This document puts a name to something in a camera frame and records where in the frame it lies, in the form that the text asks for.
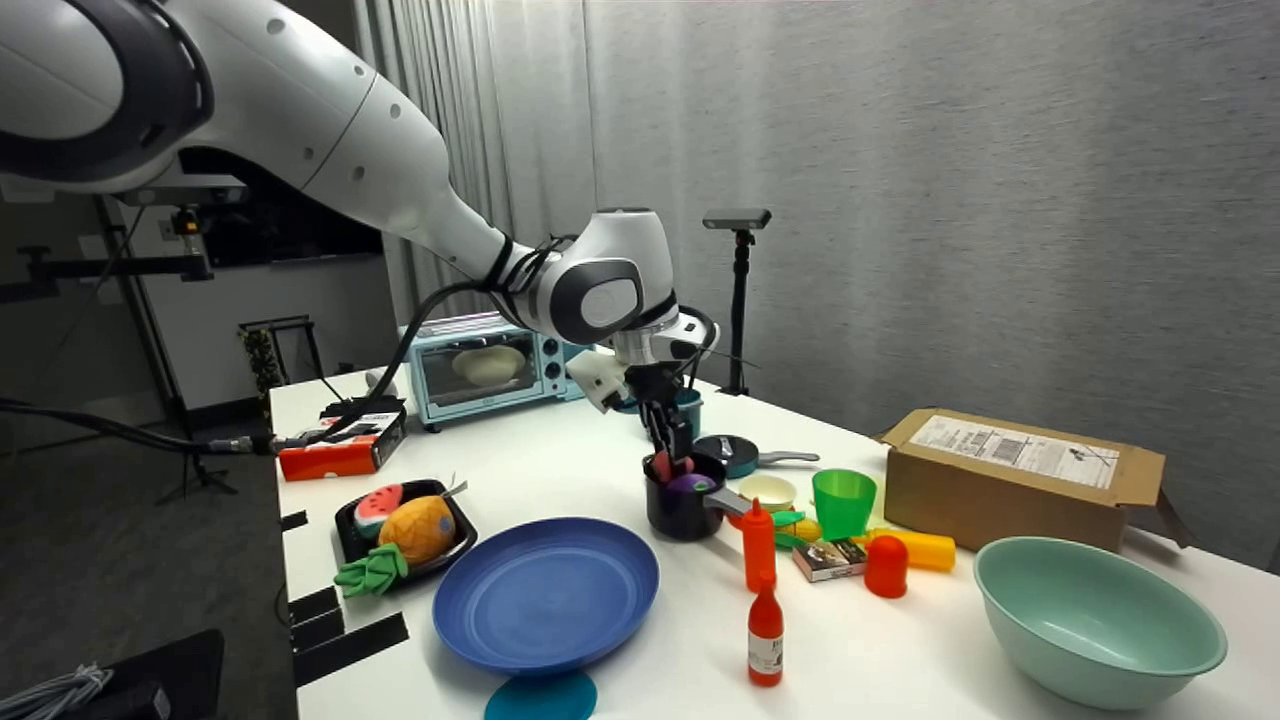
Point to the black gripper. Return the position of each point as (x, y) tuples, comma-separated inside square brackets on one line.
[(661, 398)]

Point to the yellow plush pineapple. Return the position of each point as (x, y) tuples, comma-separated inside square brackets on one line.
[(409, 539)]

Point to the plush watermelon slice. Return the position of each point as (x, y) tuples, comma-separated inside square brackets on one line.
[(372, 508)]

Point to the red plush strawberry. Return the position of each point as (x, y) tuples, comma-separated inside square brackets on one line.
[(661, 467)]

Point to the purple plush eggplant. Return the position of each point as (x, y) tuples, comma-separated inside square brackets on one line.
[(692, 485)]

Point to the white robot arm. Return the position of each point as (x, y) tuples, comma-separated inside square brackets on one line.
[(110, 93)]

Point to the blue plate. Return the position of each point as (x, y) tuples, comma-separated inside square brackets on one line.
[(546, 599)]

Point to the small dark frying pan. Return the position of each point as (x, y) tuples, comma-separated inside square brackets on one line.
[(743, 456)]

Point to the black toy pot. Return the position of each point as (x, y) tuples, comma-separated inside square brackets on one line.
[(692, 518)]

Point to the small white bowl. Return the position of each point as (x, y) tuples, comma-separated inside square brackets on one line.
[(769, 488)]

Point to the orange squeeze bottle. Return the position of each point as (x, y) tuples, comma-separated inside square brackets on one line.
[(756, 548)]

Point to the green plastic cup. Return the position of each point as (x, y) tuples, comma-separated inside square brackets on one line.
[(842, 503)]

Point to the small picture card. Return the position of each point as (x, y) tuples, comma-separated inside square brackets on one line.
[(829, 561)]

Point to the light blue toy oven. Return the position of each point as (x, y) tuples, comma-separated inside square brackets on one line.
[(476, 366)]

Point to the small red sauce bottle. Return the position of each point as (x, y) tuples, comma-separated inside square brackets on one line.
[(767, 641)]

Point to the red plastic cup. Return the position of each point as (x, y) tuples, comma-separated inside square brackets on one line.
[(886, 569)]

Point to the teal round lid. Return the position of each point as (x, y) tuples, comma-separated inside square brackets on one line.
[(540, 697)]

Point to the cardboard box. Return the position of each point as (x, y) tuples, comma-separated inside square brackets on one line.
[(980, 477)]

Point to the red and white box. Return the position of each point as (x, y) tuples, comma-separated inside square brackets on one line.
[(356, 450)]

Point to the black plastic tray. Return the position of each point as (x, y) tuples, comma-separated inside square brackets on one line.
[(356, 547)]

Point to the mint green bowl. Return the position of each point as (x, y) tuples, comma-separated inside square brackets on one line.
[(1095, 627)]

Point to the camera on black stand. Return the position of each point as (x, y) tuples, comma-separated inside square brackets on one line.
[(743, 224)]

